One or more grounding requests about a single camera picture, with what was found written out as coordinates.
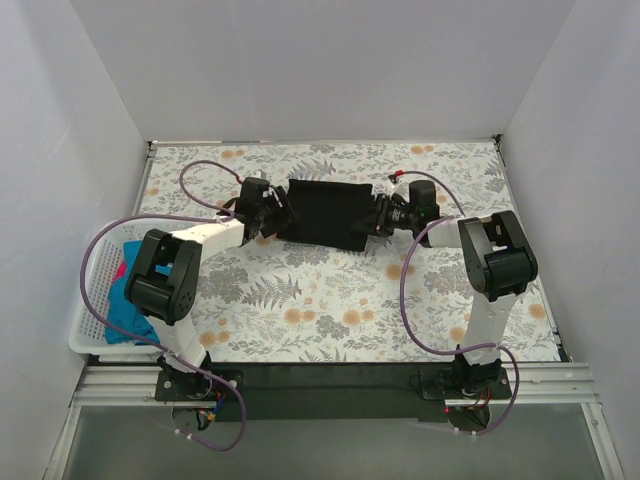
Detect black t shirt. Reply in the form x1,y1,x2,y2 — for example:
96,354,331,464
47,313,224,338
277,179,373,252

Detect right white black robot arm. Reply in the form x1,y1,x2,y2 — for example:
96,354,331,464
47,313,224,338
351,172,538,398

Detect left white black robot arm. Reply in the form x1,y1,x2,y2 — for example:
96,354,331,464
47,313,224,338
124,177,296,400

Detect floral tablecloth mat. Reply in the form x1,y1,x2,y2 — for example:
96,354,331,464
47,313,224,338
139,142,564,364

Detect pink t shirt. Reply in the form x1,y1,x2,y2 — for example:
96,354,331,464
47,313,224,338
114,262,126,281

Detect white plastic laundry basket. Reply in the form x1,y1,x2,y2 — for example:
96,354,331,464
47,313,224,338
68,218,171,356

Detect blue t shirt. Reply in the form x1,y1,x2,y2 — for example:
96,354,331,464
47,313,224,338
106,240,159,343

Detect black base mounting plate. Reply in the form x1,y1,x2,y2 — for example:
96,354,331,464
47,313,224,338
154,362,516,424

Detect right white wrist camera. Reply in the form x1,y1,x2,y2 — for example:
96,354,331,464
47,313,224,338
392,177,409,202

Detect aluminium frame rail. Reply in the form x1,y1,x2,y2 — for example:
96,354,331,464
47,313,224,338
72,362,601,406

